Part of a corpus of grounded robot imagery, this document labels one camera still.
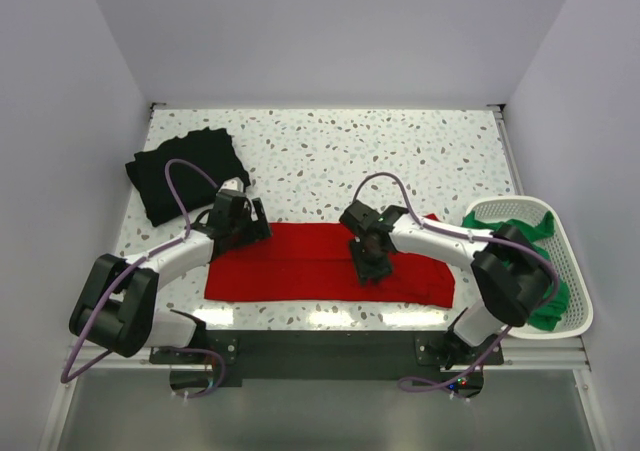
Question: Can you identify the red t shirt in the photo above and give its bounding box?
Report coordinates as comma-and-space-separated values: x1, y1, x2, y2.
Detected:
204, 223, 455, 309

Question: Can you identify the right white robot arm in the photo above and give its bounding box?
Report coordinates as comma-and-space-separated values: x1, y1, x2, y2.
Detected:
339, 200, 559, 364

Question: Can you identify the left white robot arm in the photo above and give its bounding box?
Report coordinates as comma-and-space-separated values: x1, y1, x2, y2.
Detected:
69, 190, 272, 363

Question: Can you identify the folded black t shirt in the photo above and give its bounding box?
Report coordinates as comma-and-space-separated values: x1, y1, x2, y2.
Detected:
125, 128, 250, 227

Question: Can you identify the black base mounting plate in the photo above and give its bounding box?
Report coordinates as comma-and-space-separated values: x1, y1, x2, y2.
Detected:
149, 330, 504, 390

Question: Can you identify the green t shirt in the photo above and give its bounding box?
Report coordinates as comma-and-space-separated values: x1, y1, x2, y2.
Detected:
462, 212, 569, 331

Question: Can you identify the white plastic laundry basket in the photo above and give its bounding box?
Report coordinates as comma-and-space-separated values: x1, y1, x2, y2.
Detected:
467, 196, 593, 340

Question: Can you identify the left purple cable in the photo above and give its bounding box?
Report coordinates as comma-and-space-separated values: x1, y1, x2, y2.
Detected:
59, 159, 229, 400

